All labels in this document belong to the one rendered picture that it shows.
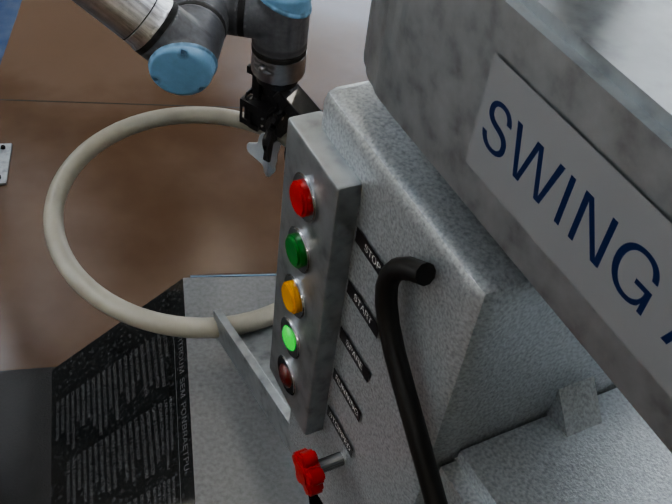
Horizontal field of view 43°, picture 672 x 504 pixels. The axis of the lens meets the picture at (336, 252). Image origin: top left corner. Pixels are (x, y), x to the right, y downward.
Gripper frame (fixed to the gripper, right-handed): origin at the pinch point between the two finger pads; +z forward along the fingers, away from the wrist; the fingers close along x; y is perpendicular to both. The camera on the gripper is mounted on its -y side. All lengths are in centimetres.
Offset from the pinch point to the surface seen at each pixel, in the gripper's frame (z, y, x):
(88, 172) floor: 92, 99, -38
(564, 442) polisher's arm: -58, -64, 62
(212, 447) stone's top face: 0, -26, 52
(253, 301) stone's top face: 1.5, -14.5, 27.3
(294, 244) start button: -62, -42, 61
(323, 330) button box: -57, -46, 63
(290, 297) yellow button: -57, -42, 62
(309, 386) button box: -49, -45, 63
